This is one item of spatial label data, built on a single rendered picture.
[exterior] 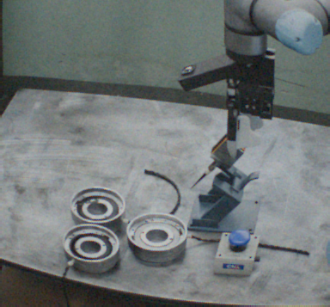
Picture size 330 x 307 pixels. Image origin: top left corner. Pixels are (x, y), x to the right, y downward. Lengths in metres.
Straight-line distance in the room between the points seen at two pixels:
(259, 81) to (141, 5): 1.73
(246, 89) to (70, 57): 1.96
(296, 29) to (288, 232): 0.49
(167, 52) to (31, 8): 0.64
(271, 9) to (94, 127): 0.69
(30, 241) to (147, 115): 0.48
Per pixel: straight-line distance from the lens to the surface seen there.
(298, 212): 1.47
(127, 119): 1.71
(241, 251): 1.32
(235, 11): 1.18
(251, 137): 1.31
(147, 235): 1.38
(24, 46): 3.21
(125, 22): 3.01
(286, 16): 1.10
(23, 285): 1.66
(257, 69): 1.25
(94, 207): 1.45
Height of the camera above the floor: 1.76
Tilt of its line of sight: 36 degrees down
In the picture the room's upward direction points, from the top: straight up
